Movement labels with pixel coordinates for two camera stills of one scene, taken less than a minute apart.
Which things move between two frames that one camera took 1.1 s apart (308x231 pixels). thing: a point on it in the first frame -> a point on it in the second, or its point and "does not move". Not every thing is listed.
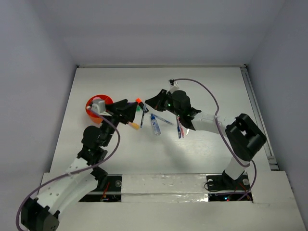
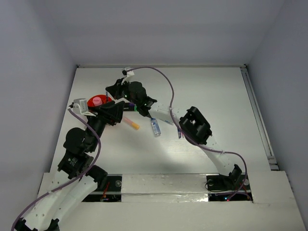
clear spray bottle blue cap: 155,124 does not move
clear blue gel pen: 163,119 does not move
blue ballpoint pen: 178,129 does not move
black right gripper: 157,101 -> 116,88
